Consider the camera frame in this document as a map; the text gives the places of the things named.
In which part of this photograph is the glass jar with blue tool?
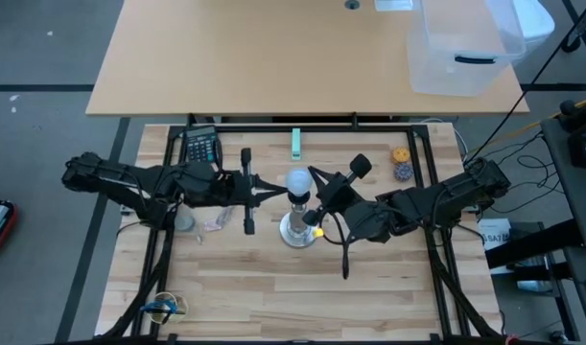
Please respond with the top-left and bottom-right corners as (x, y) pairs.
(145, 290), (190, 326)

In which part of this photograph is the clear plastic wrapper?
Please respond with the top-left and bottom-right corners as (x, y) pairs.
(193, 204), (237, 246)

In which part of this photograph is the black desk calculator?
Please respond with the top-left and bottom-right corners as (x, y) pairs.
(183, 125), (223, 165)

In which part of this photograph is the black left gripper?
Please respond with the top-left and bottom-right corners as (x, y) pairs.
(210, 147), (291, 236)

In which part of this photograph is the white labelled box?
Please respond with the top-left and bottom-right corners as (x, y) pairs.
(477, 218), (513, 250)

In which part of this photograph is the orange patterned disc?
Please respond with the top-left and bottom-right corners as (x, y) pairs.
(390, 146), (412, 166)

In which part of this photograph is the white paper sheet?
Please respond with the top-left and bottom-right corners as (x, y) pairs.
(374, 0), (414, 12)

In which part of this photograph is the clear plastic storage bin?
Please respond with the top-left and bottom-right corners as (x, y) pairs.
(406, 0), (527, 98)

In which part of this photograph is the white plastic chair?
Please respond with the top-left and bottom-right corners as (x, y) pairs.
(510, 0), (556, 53)

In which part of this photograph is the silver metal table lamp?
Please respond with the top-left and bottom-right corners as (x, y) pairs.
(278, 190), (320, 250)

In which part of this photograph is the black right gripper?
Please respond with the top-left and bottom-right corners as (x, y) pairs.
(301, 152), (373, 227)

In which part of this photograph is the black aluminium table frame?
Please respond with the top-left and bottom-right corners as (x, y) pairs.
(99, 121), (505, 344)

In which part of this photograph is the white lightbulb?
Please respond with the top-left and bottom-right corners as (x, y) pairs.
(284, 167), (315, 197)

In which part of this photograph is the black side cart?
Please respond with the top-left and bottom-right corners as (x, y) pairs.
(483, 93), (586, 345)

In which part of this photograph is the red-edged case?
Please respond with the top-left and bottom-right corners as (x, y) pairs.
(0, 196), (21, 263)

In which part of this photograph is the tan wooden desk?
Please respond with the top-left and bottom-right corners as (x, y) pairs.
(84, 0), (530, 118)

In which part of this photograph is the purple patterned disc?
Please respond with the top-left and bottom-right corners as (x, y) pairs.
(393, 162), (415, 183)

